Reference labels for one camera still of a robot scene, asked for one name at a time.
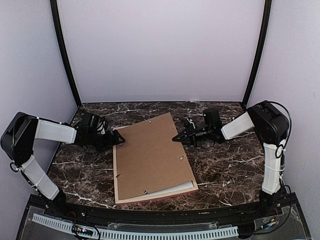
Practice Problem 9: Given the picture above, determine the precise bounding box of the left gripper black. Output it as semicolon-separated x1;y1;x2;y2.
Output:
88;129;125;153

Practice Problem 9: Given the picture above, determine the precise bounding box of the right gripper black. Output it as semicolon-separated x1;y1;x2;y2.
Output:
172;123;213;148

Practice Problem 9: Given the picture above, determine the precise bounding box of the brown cardboard backing board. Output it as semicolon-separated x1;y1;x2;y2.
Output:
113;112;199;205

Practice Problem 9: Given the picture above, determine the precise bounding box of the landscape photo print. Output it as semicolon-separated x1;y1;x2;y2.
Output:
133;180;198;200

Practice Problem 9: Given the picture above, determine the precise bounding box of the pink wooden picture frame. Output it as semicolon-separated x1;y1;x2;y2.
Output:
113;140;198;205

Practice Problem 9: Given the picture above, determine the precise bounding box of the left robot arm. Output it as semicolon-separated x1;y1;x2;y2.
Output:
0;112;126;218

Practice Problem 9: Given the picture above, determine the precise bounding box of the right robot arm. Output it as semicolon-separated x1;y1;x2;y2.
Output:
172;100;292;196

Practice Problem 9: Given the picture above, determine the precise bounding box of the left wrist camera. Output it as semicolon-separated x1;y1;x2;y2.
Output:
96;120;106;135

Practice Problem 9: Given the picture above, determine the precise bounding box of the black front rail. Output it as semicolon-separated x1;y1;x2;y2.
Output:
23;195;292;229

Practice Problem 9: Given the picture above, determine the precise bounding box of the white slotted cable duct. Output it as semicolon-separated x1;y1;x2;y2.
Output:
31;213;239;240

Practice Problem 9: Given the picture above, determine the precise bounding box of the left black corner post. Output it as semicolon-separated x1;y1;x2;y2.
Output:
49;0;82;108

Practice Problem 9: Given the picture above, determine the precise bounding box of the black corner post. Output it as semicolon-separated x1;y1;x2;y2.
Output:
241;0;272;110
49;0;82;108

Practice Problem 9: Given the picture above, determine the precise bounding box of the right black corner post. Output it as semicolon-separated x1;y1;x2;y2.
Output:
241;0;272;110

